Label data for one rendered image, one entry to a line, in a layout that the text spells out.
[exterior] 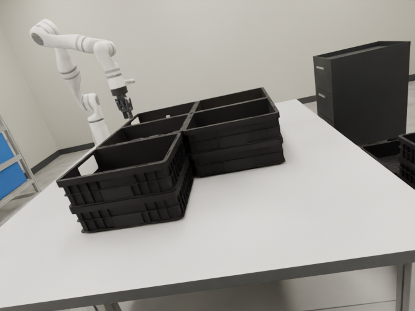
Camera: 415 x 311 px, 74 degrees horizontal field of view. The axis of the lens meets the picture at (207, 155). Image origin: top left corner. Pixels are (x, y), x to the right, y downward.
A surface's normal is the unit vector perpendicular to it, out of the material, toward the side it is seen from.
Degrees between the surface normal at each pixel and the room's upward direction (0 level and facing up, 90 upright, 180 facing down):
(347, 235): 0
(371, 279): 0
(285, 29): 90
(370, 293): 0
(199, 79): 90
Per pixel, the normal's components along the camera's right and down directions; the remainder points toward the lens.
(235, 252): -0.22, -0.90
